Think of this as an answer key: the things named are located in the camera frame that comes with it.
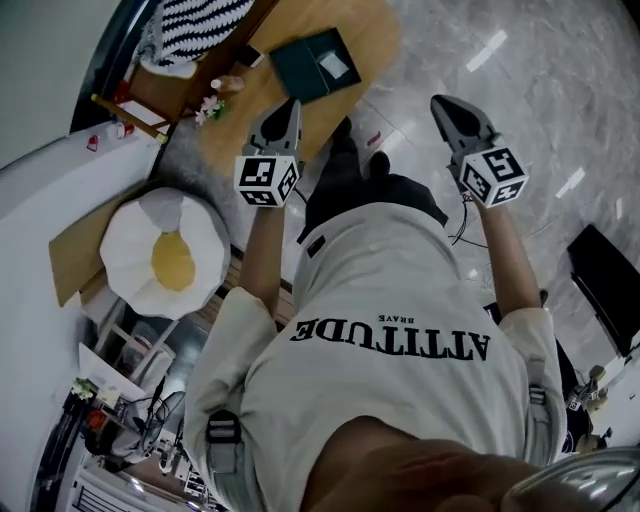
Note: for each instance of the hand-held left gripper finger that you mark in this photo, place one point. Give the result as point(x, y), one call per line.
point(255, 131)
point(296, 127)

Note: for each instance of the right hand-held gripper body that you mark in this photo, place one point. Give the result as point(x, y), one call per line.
point(495, 177)

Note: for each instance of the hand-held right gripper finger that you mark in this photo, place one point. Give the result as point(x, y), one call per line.
point(442, 127)
point(480, 120)

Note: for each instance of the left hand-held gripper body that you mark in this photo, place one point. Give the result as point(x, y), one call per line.
point(262, 182)

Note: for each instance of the dark green box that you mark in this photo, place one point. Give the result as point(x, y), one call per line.
point(300, 75)

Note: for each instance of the small white packet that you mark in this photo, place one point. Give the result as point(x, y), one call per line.
point(331, 64)

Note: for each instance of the person's right forearm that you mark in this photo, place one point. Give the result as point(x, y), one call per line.
point(510, 265)

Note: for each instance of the person's left forearm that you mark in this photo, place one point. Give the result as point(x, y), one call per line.
point(265, 260)

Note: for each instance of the small black box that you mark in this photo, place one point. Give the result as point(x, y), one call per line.
point(251, 55)

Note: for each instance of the large black box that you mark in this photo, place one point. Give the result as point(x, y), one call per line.
point(607, 285)

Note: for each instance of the oval wooden coffee table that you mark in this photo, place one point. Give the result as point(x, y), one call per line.
point(250, 120)

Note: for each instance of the person's left black shoe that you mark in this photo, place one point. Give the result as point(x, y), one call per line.
point(343, 129)

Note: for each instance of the person's black shoe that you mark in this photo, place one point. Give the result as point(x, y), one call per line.
point(343, 129)
point(379, 164)

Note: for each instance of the pink flowers in green pot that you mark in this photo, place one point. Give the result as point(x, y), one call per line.
point(210, 110)

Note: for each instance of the peach bottle with white cap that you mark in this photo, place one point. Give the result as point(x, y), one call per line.
point(227, 85)

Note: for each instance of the small red object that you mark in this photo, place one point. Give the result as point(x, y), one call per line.
point(373, 138)

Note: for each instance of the person's right black shoe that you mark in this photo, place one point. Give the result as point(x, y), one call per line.
point(379, 164)

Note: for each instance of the wooden chair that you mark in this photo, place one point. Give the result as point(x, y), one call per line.
point(150, 100)

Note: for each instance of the black and white striped cloth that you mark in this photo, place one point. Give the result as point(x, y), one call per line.
point(195, 30)

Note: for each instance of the egg-shaped bean bag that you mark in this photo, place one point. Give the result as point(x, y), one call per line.
point(165, 255)

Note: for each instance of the clear bottle with red cap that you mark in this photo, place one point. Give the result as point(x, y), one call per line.
point(125, 130)

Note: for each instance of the red-labelled jar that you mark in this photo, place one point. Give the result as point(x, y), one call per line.
point(121, 92)

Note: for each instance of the small red and white container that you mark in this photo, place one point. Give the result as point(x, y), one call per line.
point(93, 143)

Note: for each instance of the brown cardboard sheet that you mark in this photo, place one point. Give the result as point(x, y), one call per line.
point(75, 255)

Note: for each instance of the person in white coat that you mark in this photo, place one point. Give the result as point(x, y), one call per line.
point(380, 380)

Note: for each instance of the spare hand-held gripper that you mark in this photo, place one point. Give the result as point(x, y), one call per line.
point(587, 390)

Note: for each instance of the white side table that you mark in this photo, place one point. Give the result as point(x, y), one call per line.
point(112, 370)

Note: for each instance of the white flowers in vase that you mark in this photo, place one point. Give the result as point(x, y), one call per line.
point(83, 389)

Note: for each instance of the person's face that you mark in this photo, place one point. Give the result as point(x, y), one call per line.
point(410, 470)

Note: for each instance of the person's eyeglasses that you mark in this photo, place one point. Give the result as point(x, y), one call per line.
point(580, 480)

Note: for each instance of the white frame stand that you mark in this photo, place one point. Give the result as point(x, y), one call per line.
point(125, 340)

